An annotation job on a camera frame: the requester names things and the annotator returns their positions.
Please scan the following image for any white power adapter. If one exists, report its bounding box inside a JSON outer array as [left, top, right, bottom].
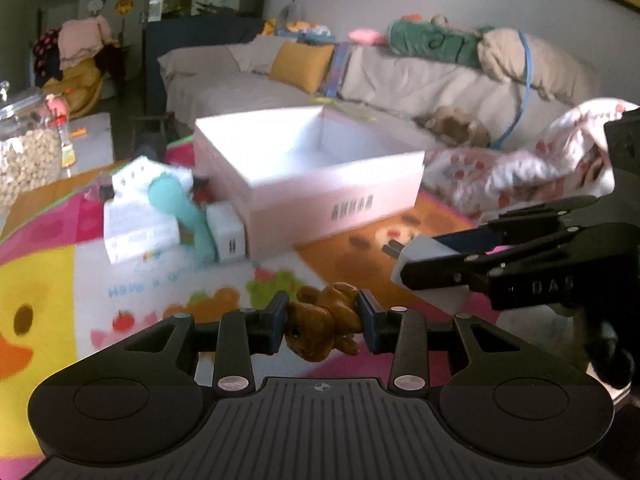
[[382, 233, 497, 316]]

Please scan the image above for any brown bear toy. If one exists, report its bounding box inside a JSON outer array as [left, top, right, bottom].
[[284, 282, 362, 363]]

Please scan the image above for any white product box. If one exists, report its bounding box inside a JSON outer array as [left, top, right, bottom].
[[103, 156, 180, 264]]

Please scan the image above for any teal handheld massager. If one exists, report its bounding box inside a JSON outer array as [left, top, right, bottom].
[[148, 174, 217, 263]]

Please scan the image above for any colourful cartoon play mat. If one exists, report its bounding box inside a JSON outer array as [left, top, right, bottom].
[[1, 195, 614, 479]]

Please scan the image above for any small white charger box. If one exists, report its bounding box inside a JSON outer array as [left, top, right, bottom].
[[205, 202, 246, 263]]

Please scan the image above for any pink floral blanket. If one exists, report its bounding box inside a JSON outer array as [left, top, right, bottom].
[[422, 98, 639, 221]]

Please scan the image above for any brown plush on sofa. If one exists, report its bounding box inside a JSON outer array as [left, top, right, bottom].
[[424, 106, 491, 148]]

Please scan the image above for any beige covered sofa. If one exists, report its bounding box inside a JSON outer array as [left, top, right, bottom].
[[166, 36, 576, 151]]

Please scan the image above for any pink white cardboard box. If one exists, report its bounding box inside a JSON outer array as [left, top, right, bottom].
[[193, 106, 425, 260]]

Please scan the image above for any beige bundled blanket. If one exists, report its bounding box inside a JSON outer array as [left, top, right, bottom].
[[477, 28, 600, 105]]

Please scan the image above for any yellow cushion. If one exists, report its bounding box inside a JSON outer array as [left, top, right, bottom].
[[269, 41, 334, 94]]

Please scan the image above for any glass jar of nuts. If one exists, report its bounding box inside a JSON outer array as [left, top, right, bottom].
[[0, 80, 62, 217]]

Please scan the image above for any pink toy on table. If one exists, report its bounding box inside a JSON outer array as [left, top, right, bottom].
[[46, 93, 70, 127]]

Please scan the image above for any yellow bean bag chair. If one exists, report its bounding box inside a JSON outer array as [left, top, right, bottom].
[[42, 58, 104, 119]]

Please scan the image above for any dark blue cabinet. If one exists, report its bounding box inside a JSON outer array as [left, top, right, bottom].
[[143, 14, 265, 115]]

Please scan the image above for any pink clothes pile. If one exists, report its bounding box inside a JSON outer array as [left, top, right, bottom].
[[58, 15, 115, 70]]

